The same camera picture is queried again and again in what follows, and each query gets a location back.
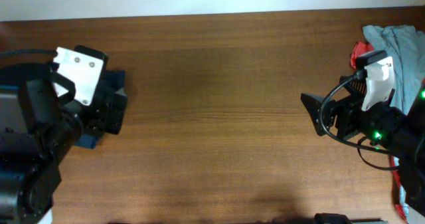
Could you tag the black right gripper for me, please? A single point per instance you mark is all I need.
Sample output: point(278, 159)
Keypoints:
point(349, 110)

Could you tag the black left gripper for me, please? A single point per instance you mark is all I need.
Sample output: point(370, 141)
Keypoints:
point(102, 110)

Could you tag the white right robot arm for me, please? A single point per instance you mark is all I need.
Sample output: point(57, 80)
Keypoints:
point(380, 128)

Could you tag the red t-shirt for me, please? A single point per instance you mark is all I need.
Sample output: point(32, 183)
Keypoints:
point(359, 49)

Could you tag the folded navy blue garment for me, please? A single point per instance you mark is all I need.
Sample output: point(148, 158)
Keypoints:
point(117, 78)

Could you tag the grey t-shirt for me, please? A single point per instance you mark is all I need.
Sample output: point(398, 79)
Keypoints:
point(405, 45)

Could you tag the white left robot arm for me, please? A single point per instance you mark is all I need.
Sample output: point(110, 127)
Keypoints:
point(38, 129)

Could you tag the dark object at bottom edge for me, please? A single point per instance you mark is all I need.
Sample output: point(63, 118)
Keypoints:
point(331, 218)

